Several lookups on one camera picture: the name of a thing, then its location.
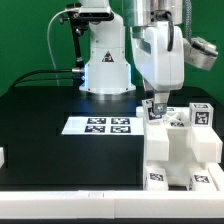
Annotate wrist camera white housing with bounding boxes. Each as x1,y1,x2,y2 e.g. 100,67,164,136
183,37,218,71

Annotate black camera stand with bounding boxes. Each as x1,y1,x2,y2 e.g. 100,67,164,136
59,3,87,68

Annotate white chair back frame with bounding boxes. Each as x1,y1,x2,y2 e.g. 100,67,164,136
136,106,223,164

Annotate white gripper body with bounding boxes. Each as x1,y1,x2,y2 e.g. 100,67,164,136
131,22,184,92

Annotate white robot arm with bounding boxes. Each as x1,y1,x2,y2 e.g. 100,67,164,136
78,0,191,115

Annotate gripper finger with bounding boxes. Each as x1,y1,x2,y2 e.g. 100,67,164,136
154,92,169,115

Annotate white front fence bar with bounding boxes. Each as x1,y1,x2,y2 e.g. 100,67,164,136
0,191,224,219

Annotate grey cable loop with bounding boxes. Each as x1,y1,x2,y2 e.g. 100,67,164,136
46,8,78,87

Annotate black cables on table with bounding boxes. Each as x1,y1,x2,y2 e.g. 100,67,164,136
11,68,84,89

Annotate white left fence piece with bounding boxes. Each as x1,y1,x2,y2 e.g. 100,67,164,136
0,147,5,168

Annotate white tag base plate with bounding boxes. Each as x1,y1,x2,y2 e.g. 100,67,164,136
62,116,144,136

